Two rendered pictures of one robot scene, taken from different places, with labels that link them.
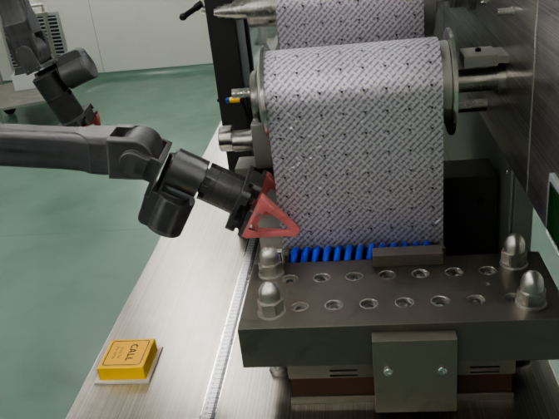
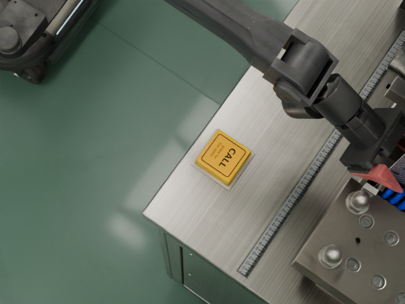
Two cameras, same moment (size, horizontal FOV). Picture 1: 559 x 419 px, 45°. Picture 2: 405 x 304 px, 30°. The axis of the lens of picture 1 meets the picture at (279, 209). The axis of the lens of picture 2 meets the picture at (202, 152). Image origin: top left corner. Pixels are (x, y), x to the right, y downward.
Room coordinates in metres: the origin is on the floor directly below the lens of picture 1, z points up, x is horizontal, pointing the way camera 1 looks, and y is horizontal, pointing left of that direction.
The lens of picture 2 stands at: (0.49, 0.15, 2.17)
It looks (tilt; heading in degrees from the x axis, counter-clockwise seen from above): 74 degrees down; 23
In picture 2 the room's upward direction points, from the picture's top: 4 degrees clockwise
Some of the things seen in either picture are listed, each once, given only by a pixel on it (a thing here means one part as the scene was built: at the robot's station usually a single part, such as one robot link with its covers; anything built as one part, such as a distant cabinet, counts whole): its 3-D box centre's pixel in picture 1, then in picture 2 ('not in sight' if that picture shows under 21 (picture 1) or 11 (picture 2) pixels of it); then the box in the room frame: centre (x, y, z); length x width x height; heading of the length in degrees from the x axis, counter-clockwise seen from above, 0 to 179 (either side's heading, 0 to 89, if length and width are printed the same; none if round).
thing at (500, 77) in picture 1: (477, 80); not in sight; (0.91, -0.29, 1.25); 0.07 x 0.04 x 0.04; 82
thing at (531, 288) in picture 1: (531, 287); not in sight; (0.68, -0.29, 1.05); 0.04 x 0.04 x 0.04
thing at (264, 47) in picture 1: (269, 96); not in sight; (0.95, 0.00, 1.25); 0.15 x 0.01 x 0.15; 172
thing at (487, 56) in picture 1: (482, 55); not in sight; (0.91, -0.30, 1.28); 0.06 x 0.05 x 0.02; 82
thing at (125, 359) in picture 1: (128, 358); (223, 157); (0.82, 0.25, 0.91); 0.07 x 0.07 x 0.02; 82
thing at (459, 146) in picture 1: (432, 58); not in sight; (1.96, -0.50, 1.02); 2.24 x 0.04 x 0.24; 172
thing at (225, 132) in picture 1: (226, 138); (399, 61); (1.00, 0.07, 1.18); 0.04 x 0.02 x 0.04; 172
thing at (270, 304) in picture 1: (269, 297); (332, 254); (0.73, 0.03, 1.05); 0.04 x 0.04 x 0.04
